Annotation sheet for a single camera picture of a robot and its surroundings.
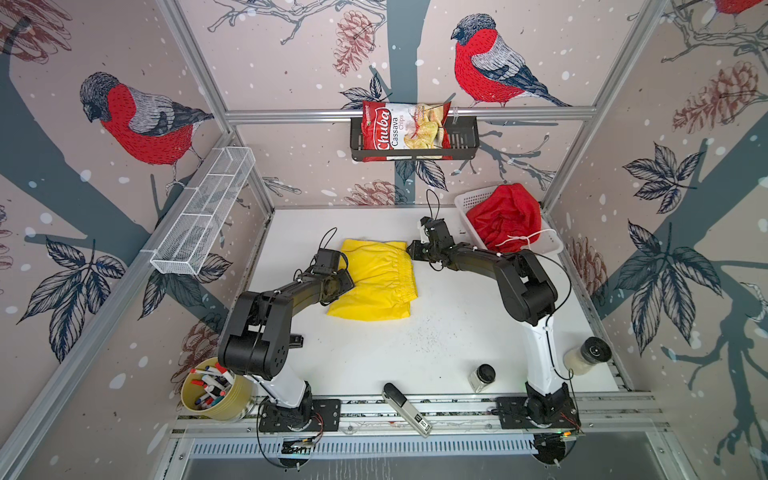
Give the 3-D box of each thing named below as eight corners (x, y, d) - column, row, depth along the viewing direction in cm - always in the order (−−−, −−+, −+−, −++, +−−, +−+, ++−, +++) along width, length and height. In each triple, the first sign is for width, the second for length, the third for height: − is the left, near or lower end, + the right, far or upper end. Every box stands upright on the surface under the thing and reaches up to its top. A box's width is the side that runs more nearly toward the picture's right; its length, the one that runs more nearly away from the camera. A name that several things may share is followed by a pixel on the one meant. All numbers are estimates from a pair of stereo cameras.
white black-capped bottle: (567, 375, 82) (590, 361, 72) (559, 352, 86) (580, 336, 76) (591, 375, 82) (617, 361, 72) (582, 352, 86) (605, 336, 76)
